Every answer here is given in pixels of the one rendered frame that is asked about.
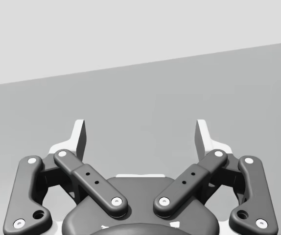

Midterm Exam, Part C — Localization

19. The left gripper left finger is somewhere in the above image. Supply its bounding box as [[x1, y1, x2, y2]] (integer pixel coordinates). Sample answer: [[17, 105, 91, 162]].
[[2, 119, 128, 235]]

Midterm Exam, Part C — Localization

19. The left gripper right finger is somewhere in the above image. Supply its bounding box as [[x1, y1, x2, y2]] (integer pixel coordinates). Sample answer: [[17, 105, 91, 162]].
[[153, 119, 279, 235]]

